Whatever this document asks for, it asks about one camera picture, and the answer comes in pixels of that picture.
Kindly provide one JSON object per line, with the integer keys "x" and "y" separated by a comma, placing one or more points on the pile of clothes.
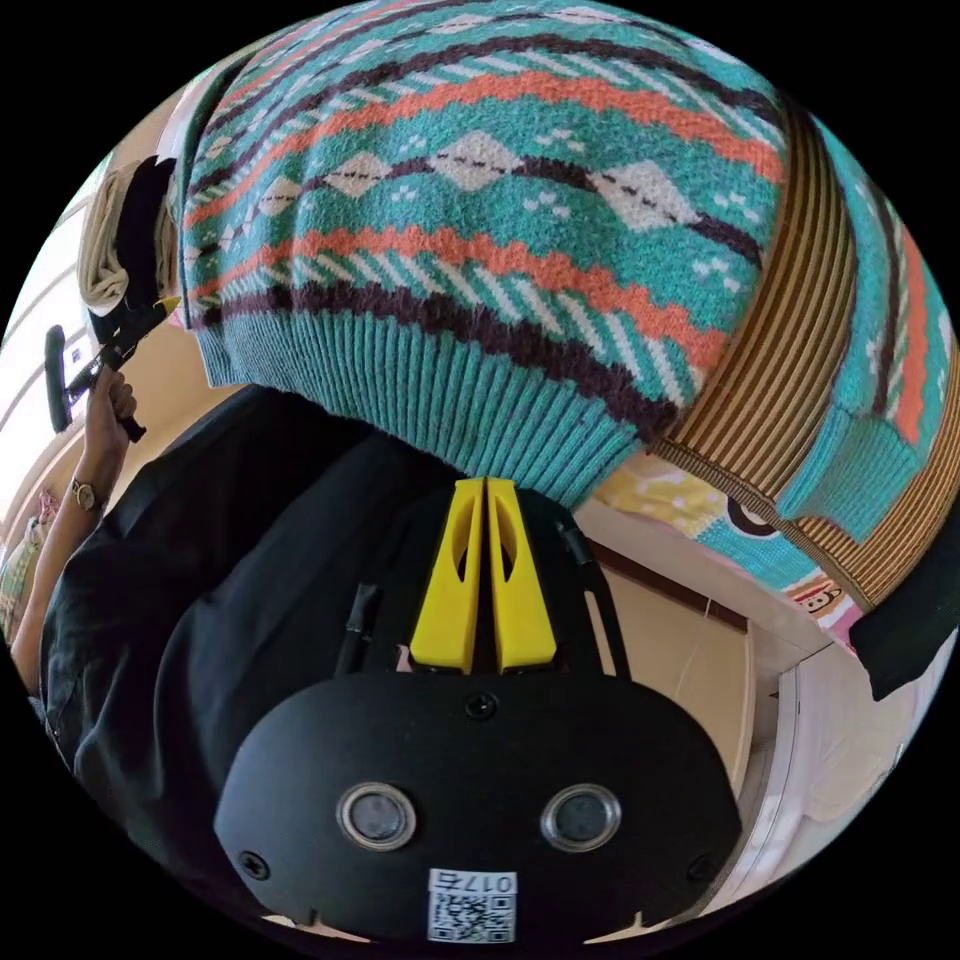
{"x": 124, "y": 240}

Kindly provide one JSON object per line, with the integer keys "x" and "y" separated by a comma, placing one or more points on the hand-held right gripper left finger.
{"x": 450, "y": 600}

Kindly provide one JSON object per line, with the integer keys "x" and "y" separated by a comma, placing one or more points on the teal patterned knit sweater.
{"x": 480, "y": 247}

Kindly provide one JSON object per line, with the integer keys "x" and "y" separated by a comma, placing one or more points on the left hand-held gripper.
{"x": 112, "y": 341}

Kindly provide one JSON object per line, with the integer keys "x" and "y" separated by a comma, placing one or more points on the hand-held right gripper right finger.
{"x": 525, "y": 615}

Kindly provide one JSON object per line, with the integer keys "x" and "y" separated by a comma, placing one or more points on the person's left forearm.
{"x": 60, "y": 547}

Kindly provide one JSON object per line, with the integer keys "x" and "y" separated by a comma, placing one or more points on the black garment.
{"x": 911, "y": 645}

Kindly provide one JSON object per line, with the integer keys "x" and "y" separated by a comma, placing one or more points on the person's left hand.
{"x": 105, "y": 431}

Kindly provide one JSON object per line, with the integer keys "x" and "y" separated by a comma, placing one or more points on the person's body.
{"x": 247, "y": 570}

